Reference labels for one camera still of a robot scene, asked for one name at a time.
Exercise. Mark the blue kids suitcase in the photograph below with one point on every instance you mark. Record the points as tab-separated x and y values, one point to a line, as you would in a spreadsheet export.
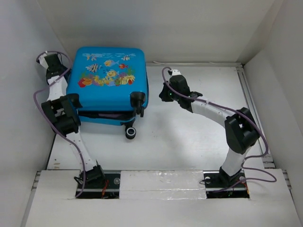
110	80

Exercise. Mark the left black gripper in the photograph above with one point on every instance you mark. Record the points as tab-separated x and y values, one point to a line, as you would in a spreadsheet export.
69	71

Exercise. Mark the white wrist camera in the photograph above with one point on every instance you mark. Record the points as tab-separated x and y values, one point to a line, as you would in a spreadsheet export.
174	72
41	60

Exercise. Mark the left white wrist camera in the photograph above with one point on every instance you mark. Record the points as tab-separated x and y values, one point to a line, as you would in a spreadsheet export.
41	60

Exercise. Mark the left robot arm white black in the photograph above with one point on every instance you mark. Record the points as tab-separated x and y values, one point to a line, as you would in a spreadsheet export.
61	109

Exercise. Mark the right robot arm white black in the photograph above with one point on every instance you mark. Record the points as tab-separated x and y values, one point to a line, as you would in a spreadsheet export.
241	131

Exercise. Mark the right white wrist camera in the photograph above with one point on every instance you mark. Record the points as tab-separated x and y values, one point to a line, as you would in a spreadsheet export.
174	72

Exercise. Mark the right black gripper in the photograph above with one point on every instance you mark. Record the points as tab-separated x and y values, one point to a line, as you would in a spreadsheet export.
164	94

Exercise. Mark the aluminium frame rail right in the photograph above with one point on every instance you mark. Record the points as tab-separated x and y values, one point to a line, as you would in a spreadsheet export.
248	96

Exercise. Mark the purple shirt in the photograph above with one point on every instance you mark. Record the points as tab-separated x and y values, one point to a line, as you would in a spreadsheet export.
112	115

